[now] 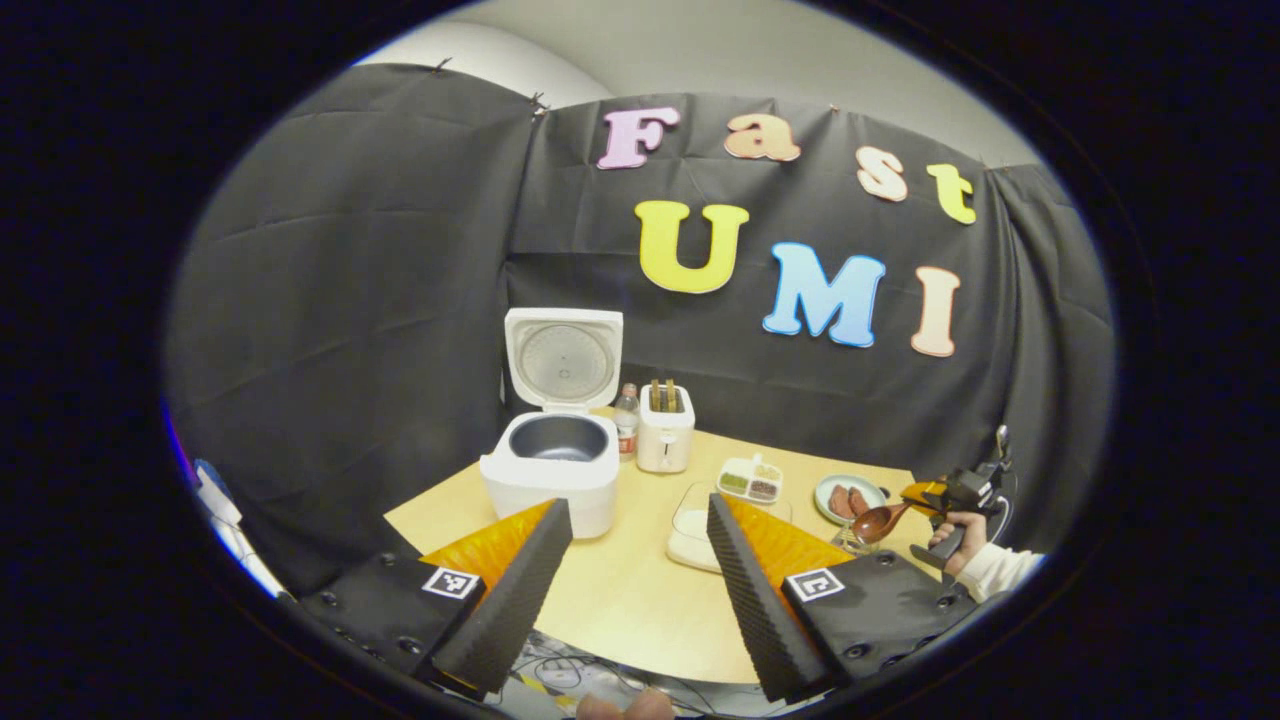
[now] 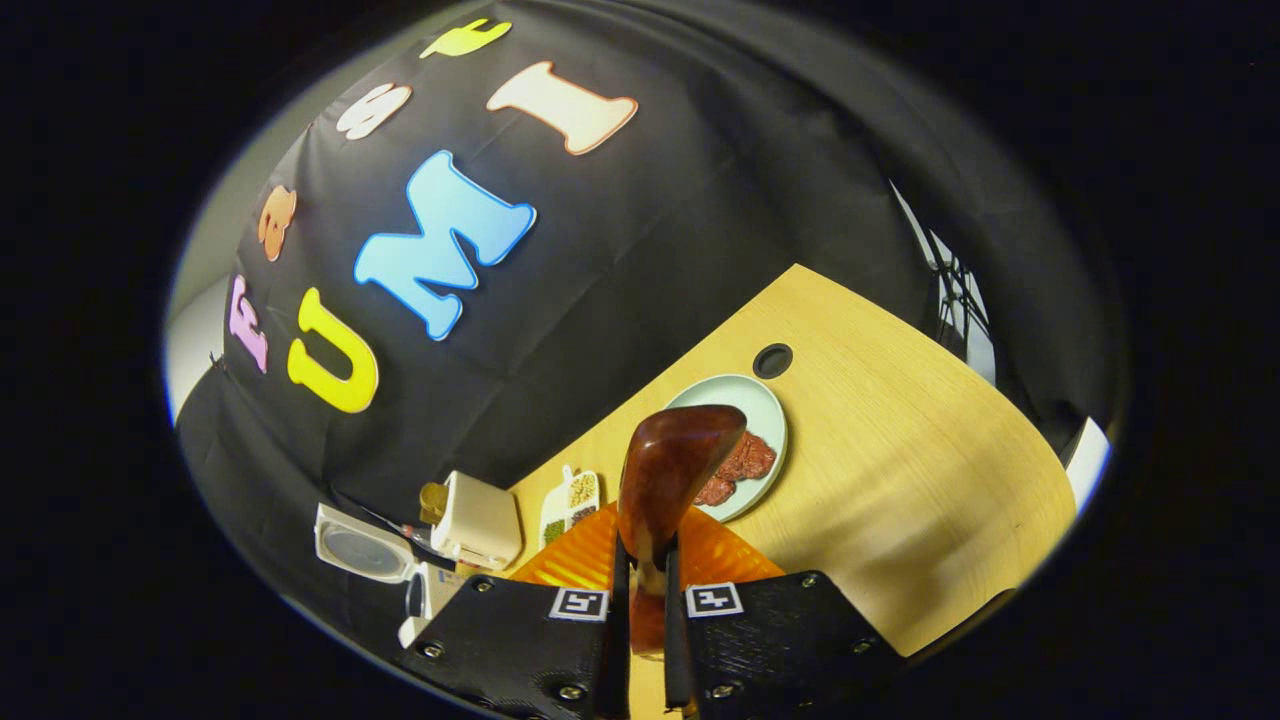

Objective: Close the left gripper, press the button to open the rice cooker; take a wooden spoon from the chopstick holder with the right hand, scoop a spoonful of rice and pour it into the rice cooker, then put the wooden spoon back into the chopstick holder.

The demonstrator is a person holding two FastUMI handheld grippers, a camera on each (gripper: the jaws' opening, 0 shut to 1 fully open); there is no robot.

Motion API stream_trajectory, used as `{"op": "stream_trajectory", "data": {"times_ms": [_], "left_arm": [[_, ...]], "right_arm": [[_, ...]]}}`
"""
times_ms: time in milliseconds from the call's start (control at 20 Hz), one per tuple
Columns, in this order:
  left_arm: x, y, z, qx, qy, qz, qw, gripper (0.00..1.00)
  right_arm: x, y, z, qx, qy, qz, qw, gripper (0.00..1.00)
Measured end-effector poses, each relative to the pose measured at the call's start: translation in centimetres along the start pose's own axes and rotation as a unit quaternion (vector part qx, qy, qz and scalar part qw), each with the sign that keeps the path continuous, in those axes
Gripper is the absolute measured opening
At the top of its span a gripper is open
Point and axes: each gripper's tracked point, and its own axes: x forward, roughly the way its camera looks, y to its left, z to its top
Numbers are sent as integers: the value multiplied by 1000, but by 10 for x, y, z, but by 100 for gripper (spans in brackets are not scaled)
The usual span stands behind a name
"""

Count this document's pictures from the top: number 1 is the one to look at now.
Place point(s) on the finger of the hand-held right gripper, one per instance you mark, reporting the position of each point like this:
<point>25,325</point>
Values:
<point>922,495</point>

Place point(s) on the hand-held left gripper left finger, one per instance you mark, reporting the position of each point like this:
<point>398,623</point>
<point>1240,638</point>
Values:
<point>510,610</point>

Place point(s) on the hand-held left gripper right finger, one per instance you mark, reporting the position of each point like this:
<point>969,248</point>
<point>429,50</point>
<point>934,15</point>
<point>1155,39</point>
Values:
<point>760,610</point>

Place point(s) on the brown wooden spoon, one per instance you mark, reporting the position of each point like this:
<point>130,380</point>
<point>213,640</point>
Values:
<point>872,524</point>

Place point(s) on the clear rice container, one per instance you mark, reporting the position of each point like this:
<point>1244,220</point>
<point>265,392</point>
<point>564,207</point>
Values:
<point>690,540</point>

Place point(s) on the white rice cooker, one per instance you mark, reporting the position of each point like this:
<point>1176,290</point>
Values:
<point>550,480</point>

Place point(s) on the red meat slice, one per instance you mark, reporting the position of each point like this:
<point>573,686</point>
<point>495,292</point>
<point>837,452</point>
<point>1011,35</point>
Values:
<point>859,500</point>
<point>840,502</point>

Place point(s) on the pale green plate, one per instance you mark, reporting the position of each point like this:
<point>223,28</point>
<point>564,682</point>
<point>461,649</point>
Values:
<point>822,500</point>

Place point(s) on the divided white bean dish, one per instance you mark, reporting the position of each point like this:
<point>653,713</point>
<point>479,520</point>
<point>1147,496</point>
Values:
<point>750,480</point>

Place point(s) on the white toaster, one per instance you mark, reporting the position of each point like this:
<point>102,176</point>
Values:
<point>665,445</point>

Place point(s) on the clear plastic water bottle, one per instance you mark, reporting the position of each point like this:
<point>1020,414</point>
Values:
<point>627,425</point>

